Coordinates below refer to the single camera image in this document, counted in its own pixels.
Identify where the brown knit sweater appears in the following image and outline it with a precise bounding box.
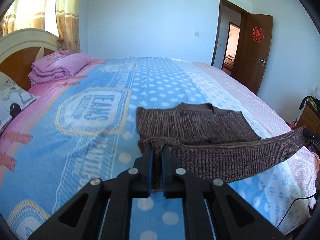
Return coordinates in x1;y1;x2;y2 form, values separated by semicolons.
136;103;307;190

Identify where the clothes pile on dresser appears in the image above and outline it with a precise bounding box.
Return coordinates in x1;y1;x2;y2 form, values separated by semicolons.
299;96;320;112

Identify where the blue pink patterned bedsheet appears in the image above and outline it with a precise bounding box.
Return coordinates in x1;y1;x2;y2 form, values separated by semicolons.
1;57;319;239

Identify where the wooden dresser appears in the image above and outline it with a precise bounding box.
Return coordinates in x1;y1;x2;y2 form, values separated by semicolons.
294;102;320;135

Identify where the white patterned pillow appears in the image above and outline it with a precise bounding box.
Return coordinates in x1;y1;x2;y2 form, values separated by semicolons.
0;72;39;133

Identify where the folded pink blanket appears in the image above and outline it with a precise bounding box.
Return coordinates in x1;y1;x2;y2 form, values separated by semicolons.
28;50;91;85

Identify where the cream wooden headboard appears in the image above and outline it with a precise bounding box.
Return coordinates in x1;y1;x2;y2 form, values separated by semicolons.
1;28;59;90

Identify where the red double happiness decoration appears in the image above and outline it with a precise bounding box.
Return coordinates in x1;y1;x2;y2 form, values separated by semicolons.
251;27;264;42

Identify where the brown wooden door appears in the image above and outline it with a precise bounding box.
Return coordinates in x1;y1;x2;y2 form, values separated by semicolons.
231;14;273;94

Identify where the yellow patterned curtain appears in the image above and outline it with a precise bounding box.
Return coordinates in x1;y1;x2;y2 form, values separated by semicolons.
1;0;80;53

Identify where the black cable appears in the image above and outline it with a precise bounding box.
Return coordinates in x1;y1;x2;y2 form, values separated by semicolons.
276;189;320;229

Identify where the dark brown door frame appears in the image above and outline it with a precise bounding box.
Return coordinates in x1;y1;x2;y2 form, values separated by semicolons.
211;0;249;75

